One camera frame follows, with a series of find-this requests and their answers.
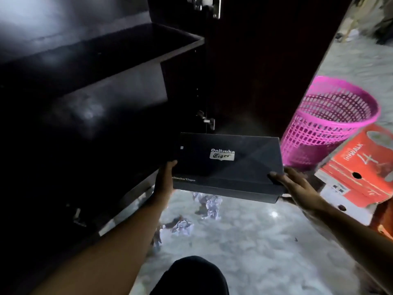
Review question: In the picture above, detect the metal cabinet hinge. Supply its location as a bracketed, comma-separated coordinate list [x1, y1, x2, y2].
[196, 110, 216, 130]
[187, 0, 222, 19]

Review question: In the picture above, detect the person's left forearm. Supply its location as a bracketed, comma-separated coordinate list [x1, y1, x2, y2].
[31, 193, 169, 295]

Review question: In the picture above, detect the dark wooden cabinet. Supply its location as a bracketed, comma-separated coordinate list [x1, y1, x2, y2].
[0, 0, 215, 295]

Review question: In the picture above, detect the person's right forearm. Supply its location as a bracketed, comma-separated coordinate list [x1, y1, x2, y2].
[307, 201, 393, 295]

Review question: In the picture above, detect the crumpled white paper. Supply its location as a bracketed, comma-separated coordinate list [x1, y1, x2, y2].
[150, 215, 194, 249]
[192, 192, 223, 220]

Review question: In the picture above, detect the person's knee in dark trousers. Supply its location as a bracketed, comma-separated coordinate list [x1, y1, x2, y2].
[149, 256, 230, 295]

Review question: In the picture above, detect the person's left hand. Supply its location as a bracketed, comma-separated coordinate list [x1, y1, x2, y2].
[152, 160, 178, 204]

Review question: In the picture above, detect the person's right hand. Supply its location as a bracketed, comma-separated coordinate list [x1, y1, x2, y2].
[268, 167, 326, 212]

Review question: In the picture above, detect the pink plastic mesh basket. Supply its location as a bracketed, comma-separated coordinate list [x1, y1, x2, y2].
[280, 76, 381, 172]

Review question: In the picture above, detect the dark wooden cabinet door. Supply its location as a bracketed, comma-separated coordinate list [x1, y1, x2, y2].
[212, 0, 353, 142]

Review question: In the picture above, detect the dark blue shoe box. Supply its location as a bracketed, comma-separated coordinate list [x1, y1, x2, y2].
[171, 133, 288, 204]

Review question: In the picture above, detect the red and white shoe box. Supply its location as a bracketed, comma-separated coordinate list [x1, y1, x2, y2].
[314, 124, 393, 226]

